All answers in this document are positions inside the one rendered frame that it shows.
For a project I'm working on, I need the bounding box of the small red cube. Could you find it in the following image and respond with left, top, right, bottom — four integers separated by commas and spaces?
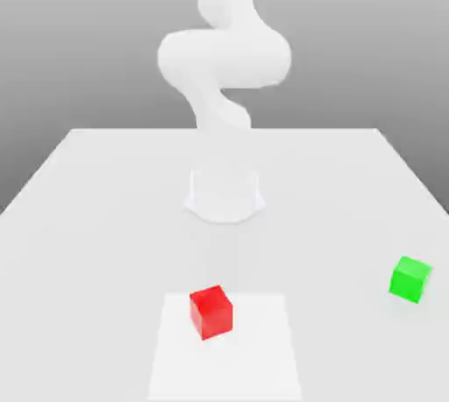
189, 284, 234, 341

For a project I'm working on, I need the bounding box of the small green cube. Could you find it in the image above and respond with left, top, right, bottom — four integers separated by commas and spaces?
388, 255, 433, 305

